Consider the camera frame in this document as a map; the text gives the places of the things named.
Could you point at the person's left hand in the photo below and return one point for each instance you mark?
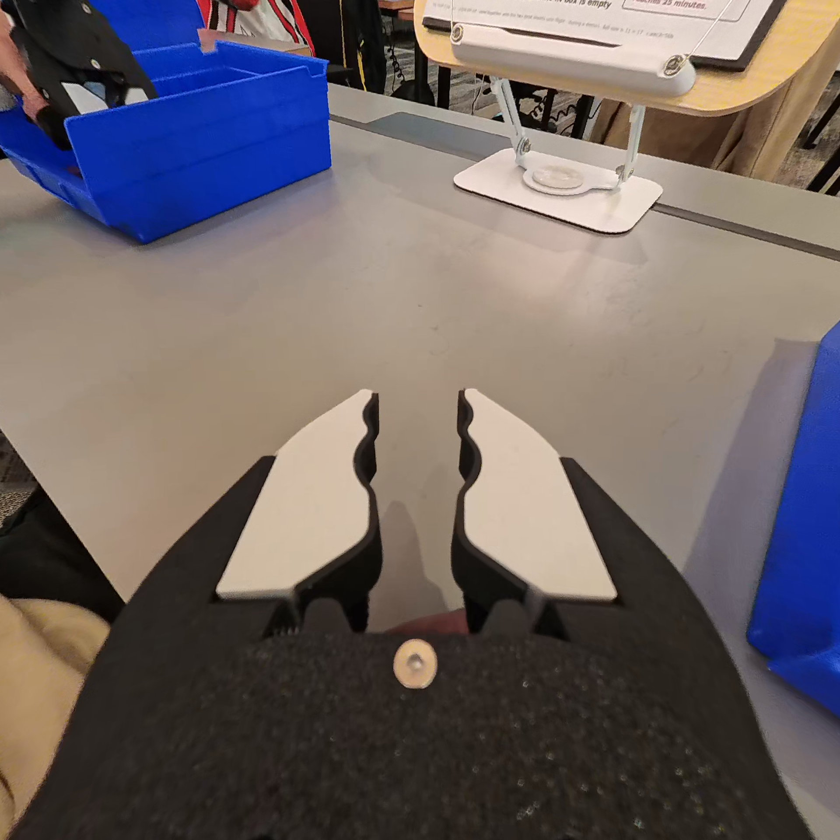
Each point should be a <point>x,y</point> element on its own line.
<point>16,72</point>

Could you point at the printed instruction sheet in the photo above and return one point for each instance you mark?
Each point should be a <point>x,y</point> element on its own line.
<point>590,16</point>

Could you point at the blue plastic bin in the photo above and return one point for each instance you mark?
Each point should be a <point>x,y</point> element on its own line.
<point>197,144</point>
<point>800,525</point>
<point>157,23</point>

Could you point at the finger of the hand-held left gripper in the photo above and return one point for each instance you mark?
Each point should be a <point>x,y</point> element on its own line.
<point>85,98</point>
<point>134,95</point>

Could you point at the person's dark trousers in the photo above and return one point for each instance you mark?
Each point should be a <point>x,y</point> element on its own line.
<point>52,558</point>

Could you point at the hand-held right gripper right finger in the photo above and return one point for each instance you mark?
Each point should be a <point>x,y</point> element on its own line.
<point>535,518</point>

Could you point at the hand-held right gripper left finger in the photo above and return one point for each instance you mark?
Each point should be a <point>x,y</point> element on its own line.
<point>308,518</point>

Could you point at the tan fabric cover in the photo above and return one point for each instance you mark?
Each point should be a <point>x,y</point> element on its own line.
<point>754,131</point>

